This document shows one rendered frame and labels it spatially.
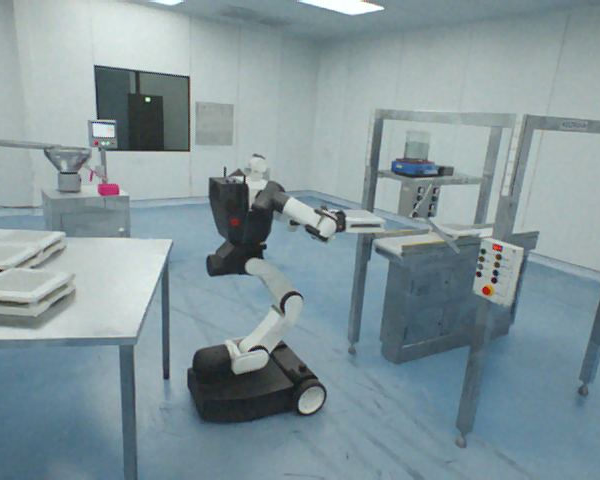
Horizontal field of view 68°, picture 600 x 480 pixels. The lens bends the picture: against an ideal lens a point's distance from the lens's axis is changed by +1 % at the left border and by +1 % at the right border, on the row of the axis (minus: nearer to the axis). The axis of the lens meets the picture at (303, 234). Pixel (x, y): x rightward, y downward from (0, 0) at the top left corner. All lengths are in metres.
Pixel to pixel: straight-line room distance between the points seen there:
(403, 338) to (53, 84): 5.58
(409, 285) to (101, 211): 2.74
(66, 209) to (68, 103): 2.99
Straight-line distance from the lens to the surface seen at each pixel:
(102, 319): 1.68
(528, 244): 3.63
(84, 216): 4.25
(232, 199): 2.08
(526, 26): 6.46
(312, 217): 1.93
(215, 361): 2.41
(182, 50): 7.49
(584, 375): 3.39
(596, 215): 5.93
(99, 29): 7.14
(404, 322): 2.99
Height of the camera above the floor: 1.58
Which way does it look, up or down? 15 degrees down
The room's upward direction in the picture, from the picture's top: 4 degrees clockwise
